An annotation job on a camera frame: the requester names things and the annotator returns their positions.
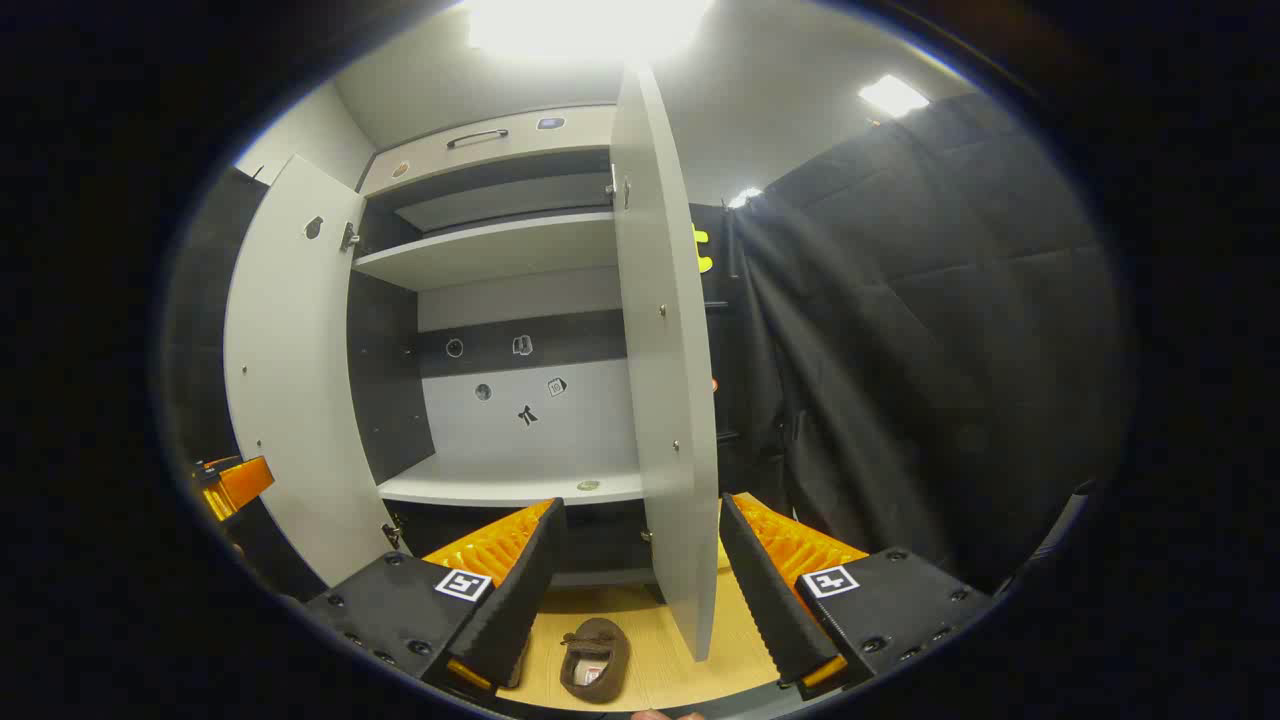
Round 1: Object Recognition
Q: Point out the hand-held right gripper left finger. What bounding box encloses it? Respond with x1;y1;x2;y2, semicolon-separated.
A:
305;497;568;696

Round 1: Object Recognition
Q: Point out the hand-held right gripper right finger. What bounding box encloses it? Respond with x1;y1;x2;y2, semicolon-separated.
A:
718;492;996;701

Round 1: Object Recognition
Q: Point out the brown fuzzy shoe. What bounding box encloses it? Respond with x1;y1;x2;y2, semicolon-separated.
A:
558;617;632;704

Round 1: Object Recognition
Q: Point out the white grey shoe cabinet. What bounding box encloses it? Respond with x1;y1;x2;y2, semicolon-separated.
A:
345;103;661;591

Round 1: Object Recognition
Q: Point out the black backdrop cloth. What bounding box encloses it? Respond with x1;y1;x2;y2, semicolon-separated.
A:
690;90;1131;591

